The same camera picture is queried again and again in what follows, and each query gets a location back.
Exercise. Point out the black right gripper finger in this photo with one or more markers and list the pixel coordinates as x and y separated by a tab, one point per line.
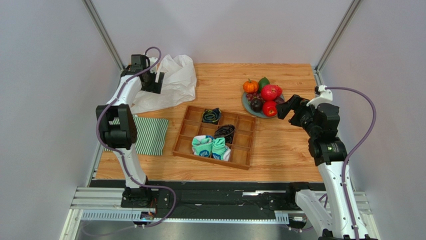
292	104
282	110

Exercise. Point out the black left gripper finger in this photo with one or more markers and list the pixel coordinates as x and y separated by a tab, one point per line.
149	87
158	82

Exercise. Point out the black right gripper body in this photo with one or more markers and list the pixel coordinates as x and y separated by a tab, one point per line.
294	108

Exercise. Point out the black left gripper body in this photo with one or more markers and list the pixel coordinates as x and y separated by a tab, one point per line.
151	78

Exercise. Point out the red apple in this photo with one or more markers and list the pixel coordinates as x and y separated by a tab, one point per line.
269	109

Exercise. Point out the white plastic bag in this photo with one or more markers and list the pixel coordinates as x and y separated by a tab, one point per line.
179	86

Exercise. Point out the red pomegranate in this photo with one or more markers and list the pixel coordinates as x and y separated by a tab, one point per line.
270	92

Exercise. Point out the dark purple plum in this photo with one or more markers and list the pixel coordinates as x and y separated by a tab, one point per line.
256	105

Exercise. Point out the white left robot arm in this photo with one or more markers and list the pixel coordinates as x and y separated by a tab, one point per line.
116	129

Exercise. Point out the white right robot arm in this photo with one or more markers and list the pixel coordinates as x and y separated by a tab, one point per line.
342	221

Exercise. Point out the green avocado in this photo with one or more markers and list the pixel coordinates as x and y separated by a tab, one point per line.
262	83

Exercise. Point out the red grapes bunch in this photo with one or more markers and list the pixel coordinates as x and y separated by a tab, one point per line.
254	96

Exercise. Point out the grey plate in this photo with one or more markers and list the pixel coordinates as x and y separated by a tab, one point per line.
246	105

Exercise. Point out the small orange pumpkin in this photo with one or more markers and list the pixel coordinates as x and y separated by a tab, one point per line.
250	86

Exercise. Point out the green striped cloth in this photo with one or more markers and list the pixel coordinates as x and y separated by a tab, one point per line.
151	135

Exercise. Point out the left teal rolled sock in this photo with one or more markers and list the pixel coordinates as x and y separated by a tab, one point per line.
202	145

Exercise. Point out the teal rolled sock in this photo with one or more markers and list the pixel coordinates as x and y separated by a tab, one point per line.
202	145
220	151

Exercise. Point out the right teal rolled sock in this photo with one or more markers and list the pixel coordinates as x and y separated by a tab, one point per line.
220	151

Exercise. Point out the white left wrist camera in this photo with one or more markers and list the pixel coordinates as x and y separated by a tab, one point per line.
153	64

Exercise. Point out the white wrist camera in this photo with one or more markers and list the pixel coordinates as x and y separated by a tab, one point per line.
153	64
322	96

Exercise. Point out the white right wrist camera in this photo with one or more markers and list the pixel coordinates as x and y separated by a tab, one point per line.
322	96

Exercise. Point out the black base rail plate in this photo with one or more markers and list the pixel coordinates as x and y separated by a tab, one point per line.
217	200

